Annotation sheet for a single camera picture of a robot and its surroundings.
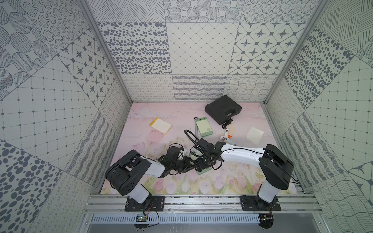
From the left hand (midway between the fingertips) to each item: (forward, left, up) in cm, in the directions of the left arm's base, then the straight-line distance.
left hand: (200, 169), depth 82 cm
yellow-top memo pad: (+32, +29, -1) cm, 43 cm away
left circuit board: (-23, +30, -5) cm, 38 cm away
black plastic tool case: (+45, -18, +4) cm, 48 cm away
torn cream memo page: (+26, -39, -4) cm, 47 cm away
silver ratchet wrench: (+31, +2, -2) cm, 31 cm away
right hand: (+1, -2, -3) cm, 3 cm away
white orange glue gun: (+22, -18, -2) cm, 29 cm away
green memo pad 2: (+32, -3, -2) cm, 33 cm away
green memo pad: (+2, +3, +11) cm, 12 cm away
